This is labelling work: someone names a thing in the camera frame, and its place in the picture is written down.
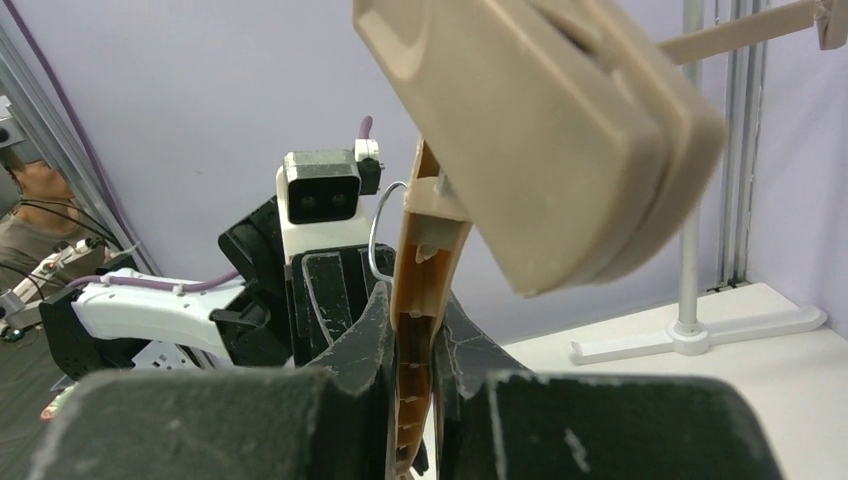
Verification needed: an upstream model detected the aluminium frame profile left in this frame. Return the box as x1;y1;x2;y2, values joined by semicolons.
717;42;766;289

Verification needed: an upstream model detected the white clothes rack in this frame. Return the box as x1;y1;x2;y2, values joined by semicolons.
569;1;827;365

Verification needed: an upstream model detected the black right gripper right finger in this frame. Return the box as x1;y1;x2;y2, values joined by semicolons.
434;299;782;479

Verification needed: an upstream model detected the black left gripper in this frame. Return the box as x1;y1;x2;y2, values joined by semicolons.
217;197;395;368

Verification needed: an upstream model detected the person in background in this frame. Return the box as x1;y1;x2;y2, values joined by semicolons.
1;148;101;290

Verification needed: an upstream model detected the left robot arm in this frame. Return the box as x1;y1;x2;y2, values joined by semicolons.
39;198;395;380

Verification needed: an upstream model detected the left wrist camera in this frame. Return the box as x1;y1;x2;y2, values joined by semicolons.
276;138;383;265

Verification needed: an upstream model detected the beige clip hanger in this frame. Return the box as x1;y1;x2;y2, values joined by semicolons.
352;1;725;475
658;0;847;65

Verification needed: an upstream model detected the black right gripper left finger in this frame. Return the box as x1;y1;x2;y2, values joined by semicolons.
29;282;396;479

